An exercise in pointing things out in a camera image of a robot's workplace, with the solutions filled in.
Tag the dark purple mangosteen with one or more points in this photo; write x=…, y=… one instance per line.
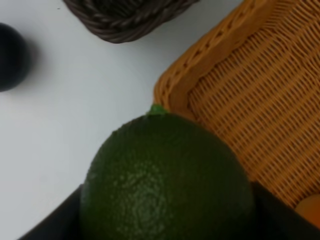
x=15, y=58

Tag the green lime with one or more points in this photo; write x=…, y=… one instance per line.
x=163, y=177

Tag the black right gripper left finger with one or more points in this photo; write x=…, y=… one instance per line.
x=61, y=224

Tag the dark brown wicker basket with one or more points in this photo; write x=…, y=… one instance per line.
x=124, y=21

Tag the orange peach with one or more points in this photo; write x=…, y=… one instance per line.
x=309, y=209

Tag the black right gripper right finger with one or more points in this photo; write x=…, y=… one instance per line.
x=276, y=221

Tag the orange wicker basket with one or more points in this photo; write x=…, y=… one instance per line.
x=254, y=81

